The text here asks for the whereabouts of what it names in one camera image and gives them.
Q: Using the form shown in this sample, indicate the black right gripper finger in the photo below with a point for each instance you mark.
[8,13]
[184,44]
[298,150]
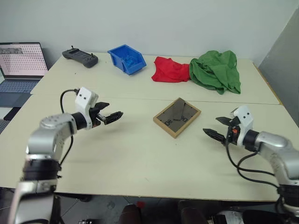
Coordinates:
[224,121]
[213,134]

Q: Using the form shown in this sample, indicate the grey partition panel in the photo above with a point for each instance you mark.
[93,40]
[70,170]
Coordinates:
[282,67]

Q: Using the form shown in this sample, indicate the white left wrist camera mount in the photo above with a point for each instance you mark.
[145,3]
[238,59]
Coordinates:
[83,98]

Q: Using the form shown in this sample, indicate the blue plastic storage bin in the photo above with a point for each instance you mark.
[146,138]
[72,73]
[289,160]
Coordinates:
[127,59]

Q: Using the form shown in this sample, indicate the dark grey handheld controller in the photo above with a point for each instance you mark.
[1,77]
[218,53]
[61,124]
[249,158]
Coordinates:
[80,57]

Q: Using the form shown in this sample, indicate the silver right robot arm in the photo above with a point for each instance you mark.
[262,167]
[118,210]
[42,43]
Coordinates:
[275,147]

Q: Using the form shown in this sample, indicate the open grey laptop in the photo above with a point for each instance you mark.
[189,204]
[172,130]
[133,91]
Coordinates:
[21,63]

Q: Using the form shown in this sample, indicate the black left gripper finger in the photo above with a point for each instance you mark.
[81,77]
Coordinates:
[102,104]
[114,117]

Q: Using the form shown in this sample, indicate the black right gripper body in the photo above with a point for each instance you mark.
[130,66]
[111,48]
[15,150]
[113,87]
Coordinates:
[232,134]

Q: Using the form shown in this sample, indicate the red cloth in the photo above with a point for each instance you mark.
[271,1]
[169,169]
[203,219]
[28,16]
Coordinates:
[169,70]

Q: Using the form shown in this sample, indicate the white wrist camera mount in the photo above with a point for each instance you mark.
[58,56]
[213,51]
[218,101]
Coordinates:
[245,121]
[83,98]

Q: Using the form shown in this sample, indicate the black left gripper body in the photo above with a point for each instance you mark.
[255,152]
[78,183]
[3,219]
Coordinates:
[95,119]

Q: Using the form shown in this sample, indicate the wooden framed picture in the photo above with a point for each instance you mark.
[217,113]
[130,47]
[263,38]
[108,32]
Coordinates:
[177,117]

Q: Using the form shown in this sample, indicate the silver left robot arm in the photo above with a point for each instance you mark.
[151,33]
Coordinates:
[49,135]

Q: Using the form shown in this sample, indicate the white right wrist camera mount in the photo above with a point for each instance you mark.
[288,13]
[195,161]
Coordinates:
[245,121]

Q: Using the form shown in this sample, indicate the green cloth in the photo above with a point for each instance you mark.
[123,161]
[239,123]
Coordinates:
[215,70]

